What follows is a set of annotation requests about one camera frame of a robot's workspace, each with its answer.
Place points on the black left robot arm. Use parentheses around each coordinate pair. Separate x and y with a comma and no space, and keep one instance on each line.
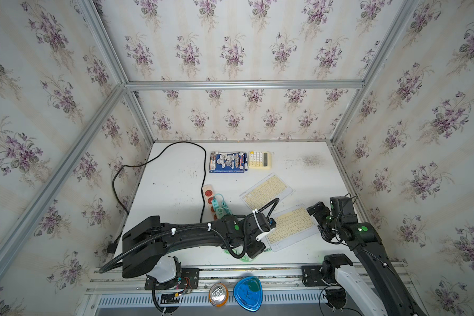
(148,242)

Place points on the white yellow keyboard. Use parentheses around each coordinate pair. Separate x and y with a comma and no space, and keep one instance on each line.
(271,187)
(292,226)

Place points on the blue paperback book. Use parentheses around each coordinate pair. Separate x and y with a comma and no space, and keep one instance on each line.
(226,162)

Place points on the green charger plug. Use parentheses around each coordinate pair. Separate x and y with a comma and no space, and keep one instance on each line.
(221,212)

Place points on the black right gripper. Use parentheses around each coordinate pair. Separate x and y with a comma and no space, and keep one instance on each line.
(321,214)

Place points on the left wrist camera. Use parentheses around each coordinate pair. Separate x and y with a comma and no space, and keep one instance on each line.
(264,226)

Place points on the cream yellow calculator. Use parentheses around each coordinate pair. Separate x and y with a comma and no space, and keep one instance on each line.
(259,160)

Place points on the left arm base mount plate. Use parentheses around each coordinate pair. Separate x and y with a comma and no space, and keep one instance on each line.
(188,278)

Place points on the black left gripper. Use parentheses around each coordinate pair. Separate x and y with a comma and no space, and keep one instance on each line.
(255,253)

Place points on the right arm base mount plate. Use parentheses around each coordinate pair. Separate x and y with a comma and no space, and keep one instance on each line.
(312,276)

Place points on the cream power strip red sockets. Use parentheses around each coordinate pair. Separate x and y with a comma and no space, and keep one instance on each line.
(209,194)

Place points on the aluminium front rail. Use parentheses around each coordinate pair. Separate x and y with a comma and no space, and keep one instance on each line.
(272,277)

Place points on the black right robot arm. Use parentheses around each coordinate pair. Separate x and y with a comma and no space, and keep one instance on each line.
(387,295)

